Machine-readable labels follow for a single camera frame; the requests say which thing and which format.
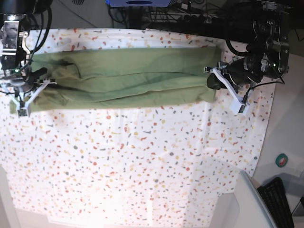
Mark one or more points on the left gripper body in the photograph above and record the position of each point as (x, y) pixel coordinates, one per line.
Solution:
(241, 72)

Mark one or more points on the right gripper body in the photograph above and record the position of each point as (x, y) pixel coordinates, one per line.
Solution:
(19, 83)

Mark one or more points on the green t-shirt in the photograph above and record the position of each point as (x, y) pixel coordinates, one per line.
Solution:
(125, 78)

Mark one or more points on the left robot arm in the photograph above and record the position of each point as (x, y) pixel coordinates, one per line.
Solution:
(268, 54)

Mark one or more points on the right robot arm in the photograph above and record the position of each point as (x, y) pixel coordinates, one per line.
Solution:
(23, 31)

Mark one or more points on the green tape roll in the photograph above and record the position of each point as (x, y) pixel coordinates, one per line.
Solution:
(281, 160)

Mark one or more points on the black keyboard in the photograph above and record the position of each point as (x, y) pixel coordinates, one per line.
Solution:
(274, 197)

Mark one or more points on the terrazzo patterned tablecloth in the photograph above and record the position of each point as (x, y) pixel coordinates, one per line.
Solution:
(150, 167)

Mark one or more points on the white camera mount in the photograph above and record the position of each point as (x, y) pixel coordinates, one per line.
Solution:
(23, 101)
(237, 105)

